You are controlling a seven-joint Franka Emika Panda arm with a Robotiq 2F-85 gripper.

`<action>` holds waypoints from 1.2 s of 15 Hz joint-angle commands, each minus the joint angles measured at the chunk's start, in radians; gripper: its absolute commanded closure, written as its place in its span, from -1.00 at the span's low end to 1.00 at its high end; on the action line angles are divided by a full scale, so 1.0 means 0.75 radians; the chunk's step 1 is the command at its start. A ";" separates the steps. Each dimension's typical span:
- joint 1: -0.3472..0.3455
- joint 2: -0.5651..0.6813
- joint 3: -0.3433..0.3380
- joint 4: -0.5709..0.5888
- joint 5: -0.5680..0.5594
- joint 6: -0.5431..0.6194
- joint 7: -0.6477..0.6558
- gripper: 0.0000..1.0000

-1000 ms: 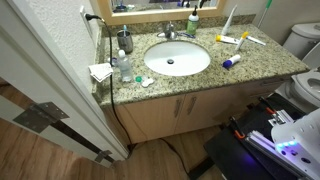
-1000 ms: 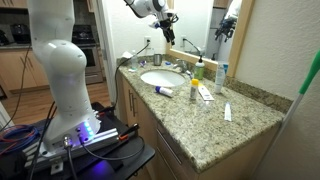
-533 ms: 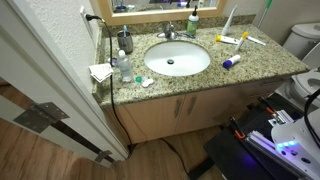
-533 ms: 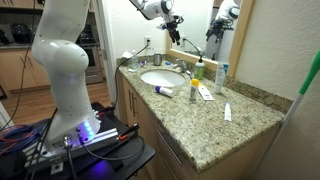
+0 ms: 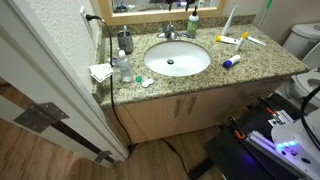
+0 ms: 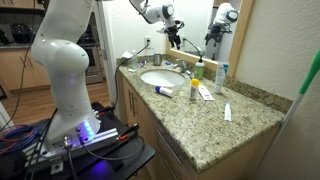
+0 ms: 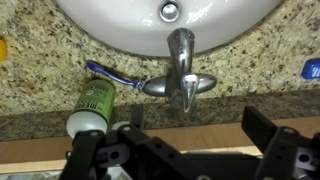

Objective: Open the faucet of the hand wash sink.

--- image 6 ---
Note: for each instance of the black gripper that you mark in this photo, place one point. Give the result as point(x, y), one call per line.
point(173, 30)

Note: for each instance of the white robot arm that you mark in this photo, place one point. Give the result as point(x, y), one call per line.
point(63, 66)

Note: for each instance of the chrome sink faucet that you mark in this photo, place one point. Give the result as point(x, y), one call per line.
point(181, 65)

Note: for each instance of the white oval sink basin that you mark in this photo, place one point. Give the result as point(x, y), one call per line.
point(163, 78)

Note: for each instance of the small blue packet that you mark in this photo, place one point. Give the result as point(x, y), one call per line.
point(168, 63)

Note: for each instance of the metal cup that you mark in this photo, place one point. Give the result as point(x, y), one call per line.
point(157, 60)

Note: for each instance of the green soap pump bottle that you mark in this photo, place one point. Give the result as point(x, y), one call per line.
point(199, 70)

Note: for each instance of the small purple blue item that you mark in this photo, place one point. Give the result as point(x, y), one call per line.
point(143, 63)

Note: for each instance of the clear water bottle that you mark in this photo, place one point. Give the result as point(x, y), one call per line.
point(134, 61)

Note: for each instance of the white crumpled tissue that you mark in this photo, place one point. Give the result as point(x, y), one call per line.
point(126, 54)

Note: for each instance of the white bottle with blue cap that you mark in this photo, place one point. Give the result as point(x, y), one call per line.
point(165, 91)

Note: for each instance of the white tube with yellow cap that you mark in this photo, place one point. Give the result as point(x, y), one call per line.
point(206, 92)

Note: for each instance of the wooden vanity cabinet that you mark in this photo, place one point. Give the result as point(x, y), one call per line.
point(146, 116)

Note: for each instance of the stainless steel oven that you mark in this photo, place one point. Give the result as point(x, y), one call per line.
point(91, 56)

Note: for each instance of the small white tube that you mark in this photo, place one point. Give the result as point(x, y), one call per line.
point(228, 112)

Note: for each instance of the black orange clamp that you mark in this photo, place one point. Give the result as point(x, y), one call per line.
point(129, 131)

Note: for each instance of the black robot cart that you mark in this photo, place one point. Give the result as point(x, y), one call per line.
point(133, 158)

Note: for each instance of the black kitchen appliance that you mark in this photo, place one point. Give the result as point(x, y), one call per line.
point(20, 33)

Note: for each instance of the wooden kitchen cabinets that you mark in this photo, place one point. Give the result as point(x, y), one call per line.
point(13, 71)

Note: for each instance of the white wall outlet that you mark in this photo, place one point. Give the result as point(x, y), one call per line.
point(147, 41)

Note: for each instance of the wood framed wall mirror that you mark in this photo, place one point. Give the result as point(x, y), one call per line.
point(241, 33)

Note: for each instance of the white door frame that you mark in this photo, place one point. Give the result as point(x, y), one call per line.
point(106, 50)

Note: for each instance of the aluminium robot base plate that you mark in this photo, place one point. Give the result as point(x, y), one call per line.
point(100, 140)

